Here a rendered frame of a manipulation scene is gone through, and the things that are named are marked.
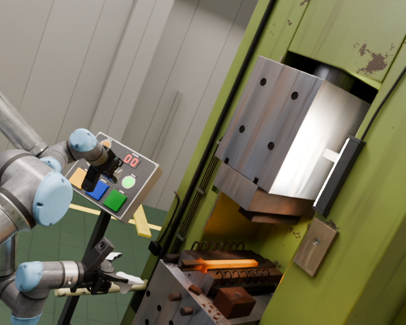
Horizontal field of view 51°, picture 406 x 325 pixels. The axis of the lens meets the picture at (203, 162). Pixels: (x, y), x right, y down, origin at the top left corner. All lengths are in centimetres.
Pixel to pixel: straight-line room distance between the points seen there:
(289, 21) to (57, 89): 288
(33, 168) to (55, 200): 9
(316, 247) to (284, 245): 52
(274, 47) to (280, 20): 11
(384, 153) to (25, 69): 342
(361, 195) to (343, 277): 26
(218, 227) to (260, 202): 40
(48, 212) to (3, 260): 32
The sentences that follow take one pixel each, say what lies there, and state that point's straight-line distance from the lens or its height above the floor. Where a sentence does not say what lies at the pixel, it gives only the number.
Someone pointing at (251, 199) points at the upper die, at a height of 131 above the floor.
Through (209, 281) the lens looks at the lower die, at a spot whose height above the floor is 97.
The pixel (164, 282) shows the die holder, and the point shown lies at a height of 86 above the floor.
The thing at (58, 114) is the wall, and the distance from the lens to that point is 427.
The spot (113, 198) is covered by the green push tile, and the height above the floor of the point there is 101.
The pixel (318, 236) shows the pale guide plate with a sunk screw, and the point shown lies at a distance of 144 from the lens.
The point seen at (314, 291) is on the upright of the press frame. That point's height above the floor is 114.
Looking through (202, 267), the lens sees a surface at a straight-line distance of 158.
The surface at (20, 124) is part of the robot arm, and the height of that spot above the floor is 130.
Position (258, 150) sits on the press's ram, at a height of 147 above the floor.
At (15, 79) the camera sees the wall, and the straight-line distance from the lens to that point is 424.
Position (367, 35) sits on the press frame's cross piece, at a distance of 152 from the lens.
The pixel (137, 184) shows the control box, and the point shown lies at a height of 110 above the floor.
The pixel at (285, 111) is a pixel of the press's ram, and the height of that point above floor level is 163.
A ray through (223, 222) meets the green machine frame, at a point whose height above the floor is 108.
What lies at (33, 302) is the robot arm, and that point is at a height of 92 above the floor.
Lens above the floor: 168
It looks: 13 degrees down
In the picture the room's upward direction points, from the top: 24 degrees clockwise
